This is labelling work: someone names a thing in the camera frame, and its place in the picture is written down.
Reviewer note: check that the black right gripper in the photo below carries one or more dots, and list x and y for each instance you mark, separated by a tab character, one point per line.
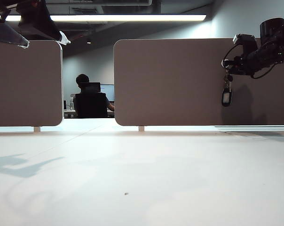
254	61

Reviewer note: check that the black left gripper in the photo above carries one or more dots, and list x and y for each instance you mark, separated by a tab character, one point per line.
26	5

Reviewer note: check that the keys bunch with black fob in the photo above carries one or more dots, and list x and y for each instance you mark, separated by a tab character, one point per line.
226	97

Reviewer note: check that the brown fabric desk divider panel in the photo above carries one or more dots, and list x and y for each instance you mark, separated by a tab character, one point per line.
168	87
24	84

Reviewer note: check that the seated person in dark shirt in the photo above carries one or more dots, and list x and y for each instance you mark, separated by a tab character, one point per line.
82	78

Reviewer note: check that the white background office desk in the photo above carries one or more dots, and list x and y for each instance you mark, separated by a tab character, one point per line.
69	114

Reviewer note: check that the black office chair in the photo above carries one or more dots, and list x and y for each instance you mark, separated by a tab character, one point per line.
91	106

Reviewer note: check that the computer monitor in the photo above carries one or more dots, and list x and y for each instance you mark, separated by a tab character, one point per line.
108	92

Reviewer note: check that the long ceiling strip light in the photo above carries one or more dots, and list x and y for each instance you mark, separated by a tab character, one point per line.
132	18

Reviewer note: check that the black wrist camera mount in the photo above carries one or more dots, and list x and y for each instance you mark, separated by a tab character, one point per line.
249	49

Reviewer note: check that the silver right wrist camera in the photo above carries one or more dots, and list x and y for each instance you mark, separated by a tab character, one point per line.
243	38

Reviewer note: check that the white divider support bracket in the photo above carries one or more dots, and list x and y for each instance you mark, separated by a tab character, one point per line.
37	129
141	128

